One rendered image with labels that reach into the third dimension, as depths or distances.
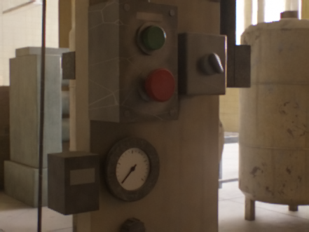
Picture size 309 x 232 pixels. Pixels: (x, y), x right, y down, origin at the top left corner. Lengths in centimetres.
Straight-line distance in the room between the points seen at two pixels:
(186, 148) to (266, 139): 480
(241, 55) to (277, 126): 463
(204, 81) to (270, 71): 484
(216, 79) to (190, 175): 16
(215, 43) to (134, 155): 19
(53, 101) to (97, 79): 611
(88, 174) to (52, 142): 614
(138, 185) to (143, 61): 18
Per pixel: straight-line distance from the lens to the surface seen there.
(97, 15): 64
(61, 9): 847
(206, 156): 78
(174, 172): 74
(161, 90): 59
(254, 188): 570
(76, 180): 62
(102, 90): 62
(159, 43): 61
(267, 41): 555
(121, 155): 67
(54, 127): 676
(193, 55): 67
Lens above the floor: 151
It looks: 3 degrees down
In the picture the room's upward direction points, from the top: straight up
